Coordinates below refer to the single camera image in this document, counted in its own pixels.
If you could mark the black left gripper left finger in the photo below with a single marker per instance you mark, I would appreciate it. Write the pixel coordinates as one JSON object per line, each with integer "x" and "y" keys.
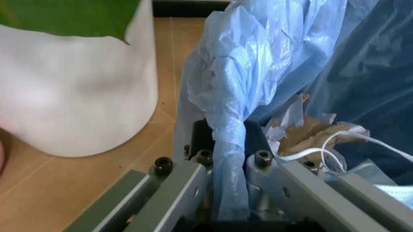
{"x": 180, "y": 188}

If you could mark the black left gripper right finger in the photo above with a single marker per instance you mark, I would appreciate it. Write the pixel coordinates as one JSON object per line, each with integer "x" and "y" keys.
{"x": 300, "y": 193}

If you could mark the pale grey trash bin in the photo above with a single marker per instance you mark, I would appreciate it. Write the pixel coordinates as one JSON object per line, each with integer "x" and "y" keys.
{"x": 183, "y": 116}

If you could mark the blue plastic bin liner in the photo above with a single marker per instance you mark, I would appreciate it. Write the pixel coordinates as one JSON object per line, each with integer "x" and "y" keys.
{"x": 258, "y": 60}

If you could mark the crumpled brown paper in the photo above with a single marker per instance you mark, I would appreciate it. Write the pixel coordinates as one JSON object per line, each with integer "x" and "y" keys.
{"x": 309, "y": 135}

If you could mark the crumpled white paper scraps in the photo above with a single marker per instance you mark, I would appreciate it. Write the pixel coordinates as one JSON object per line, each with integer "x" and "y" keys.
{"x": 285, "y": 120}

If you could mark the white round plant pot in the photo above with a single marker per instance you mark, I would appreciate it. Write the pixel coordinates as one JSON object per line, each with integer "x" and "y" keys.
{"x": 74, "y": 96}

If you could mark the green plant leaf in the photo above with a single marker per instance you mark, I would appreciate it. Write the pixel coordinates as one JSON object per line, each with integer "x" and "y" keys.
{"x": 71, "y": 17}

